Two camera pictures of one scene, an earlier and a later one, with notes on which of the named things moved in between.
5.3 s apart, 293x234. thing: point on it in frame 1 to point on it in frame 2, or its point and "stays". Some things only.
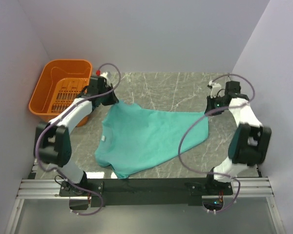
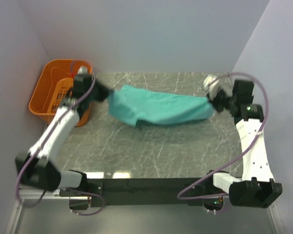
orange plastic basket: x=61 y=81 stays
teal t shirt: x=134 y=137 to x=130 y=104
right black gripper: x=209 y=110 stays
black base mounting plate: x=145 y=192 stays
